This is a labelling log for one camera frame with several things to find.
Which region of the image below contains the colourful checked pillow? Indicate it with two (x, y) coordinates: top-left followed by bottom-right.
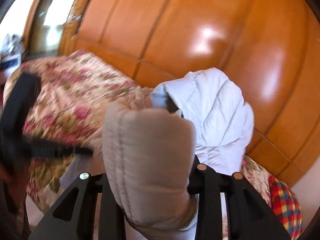
(269, 176), (303, 234)

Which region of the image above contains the wooden door with glass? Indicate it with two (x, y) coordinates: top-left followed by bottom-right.
(24, 0), (83, 55)

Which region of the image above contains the wooden wardrobe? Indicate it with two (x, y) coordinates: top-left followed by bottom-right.
(59, 0), (320, 188)

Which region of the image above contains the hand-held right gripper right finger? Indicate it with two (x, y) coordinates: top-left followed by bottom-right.
(187, 155), (292, 240)

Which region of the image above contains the white quilted puffer jacket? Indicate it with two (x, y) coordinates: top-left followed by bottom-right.
(60, 67), (255, 240)

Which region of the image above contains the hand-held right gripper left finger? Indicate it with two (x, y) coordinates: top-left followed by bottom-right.
(28, 171), (125, 240)

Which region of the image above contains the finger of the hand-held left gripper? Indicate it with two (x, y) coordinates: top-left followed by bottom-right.
(22, 142), (93, 160)
(2, 72), (42, 136)

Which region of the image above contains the floral bedspread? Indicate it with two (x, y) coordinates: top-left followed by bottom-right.
(2, 50), (273, 215)

